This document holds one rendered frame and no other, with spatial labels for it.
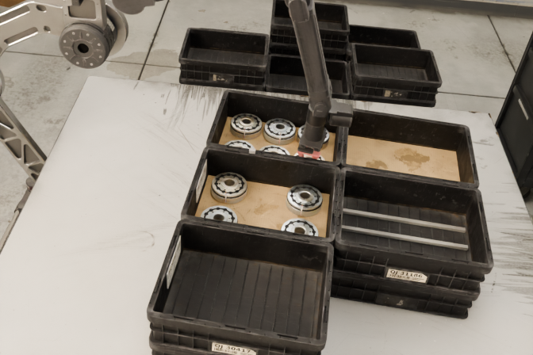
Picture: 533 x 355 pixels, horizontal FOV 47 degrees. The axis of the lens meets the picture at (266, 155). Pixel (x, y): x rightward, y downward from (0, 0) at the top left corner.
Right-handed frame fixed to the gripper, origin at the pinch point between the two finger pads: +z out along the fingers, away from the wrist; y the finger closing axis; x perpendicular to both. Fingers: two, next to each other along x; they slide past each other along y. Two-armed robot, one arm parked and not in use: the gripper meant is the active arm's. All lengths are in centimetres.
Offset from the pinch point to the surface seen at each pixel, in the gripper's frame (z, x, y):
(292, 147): 4.2, 6.6, 8.4
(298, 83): 50, 21, 113
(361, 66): 39, -7, 123
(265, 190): 4.2, 9.8, -13.8
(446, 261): -7, -41, -34
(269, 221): 4.0, 5.6, -25.5
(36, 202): 18, 77, -29
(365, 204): 3.8, -19.5, -9.4
